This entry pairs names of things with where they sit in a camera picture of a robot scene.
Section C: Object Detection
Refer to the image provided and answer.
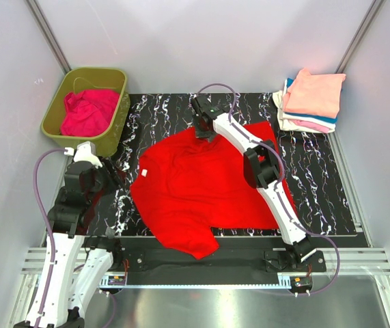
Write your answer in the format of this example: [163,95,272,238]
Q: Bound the right aluminium corner post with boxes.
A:
[335,0,387,74]

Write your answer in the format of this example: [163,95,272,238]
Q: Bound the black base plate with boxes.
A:
[83,236,326,273]

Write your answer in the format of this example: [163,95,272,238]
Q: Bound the olive green plastic bin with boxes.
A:
[41,67,130,157]

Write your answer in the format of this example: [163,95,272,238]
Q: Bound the folded cream t-shirt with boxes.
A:
[272,82,336,134]

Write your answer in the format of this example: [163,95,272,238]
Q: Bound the magenta t-shirt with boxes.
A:
[60,89,120,137]

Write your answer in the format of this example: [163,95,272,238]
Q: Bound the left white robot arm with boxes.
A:
[16,159,126,327]

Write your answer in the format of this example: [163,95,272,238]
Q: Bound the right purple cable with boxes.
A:
[196,83,342,298]

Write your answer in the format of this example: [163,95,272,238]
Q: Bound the left aluminium corner post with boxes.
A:
[25,0,71,74]

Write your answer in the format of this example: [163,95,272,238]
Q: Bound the aluminium frame rail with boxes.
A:
[21,248,390,274]

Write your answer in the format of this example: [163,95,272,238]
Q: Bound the folded blue t-shirt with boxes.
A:
[285,78,337,124]

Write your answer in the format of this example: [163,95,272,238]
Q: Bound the folded pink t-shirt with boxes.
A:
[290,120,335,133]

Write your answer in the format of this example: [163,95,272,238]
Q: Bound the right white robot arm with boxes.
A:
[191,95,316,271]

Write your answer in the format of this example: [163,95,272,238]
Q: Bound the folded peach t-shirt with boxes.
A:
[283,68,346,119]

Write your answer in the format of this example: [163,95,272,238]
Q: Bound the red t-shirt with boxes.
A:
[130,128,279,260]

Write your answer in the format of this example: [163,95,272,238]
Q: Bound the aluminium corner post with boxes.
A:
[335,0,387,74]
[25,0,71,74]

